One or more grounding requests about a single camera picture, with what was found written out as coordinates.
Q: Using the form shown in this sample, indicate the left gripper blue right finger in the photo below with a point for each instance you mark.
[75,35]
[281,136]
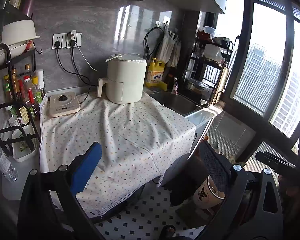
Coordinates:
[216,165]

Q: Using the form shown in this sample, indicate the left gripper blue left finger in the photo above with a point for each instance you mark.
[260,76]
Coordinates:
[83,166]

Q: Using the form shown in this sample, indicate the white trash bucket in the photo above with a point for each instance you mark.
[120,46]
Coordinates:
[207,195]

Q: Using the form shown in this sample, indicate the person's right hand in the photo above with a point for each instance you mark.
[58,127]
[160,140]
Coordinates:
[288,188]

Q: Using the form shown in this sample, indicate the white plastic tub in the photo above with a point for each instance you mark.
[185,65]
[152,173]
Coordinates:
[21,150]

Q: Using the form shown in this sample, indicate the floral white tablecloth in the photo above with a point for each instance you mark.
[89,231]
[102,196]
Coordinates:
[139,142]

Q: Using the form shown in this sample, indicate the cream induction cooker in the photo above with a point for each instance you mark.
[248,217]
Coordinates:
[64,104]

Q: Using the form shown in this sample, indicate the stainless steel sink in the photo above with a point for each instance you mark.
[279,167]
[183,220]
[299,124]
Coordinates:
[177,103]

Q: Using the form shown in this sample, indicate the red cap oil bottle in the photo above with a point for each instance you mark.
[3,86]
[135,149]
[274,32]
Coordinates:
[30,90]

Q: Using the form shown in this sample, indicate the wooden cutting board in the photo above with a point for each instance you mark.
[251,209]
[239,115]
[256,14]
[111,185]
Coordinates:
[219,85]

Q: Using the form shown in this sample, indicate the dark soy sauce bottle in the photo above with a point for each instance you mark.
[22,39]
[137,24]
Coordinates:
[21,110]

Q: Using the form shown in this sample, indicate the yellow cap green bottle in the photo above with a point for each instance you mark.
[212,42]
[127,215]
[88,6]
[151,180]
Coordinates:
[38,93]

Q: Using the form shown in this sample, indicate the white top oil sprayer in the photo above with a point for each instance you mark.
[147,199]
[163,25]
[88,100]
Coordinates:
[40,74]

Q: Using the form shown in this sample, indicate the cream air fryer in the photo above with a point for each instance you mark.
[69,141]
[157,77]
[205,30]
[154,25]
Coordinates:
[124,80]

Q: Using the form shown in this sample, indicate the yellow dish soap bottle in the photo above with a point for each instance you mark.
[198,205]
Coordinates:
[154,74]

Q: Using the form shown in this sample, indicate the black dish rack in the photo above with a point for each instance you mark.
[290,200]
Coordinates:
[209,54]

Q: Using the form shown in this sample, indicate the hanging plastic bags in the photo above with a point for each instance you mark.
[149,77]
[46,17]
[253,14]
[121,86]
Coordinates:
[169,49]

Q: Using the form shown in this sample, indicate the wall power sockets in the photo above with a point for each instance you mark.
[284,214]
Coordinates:
[64,39]

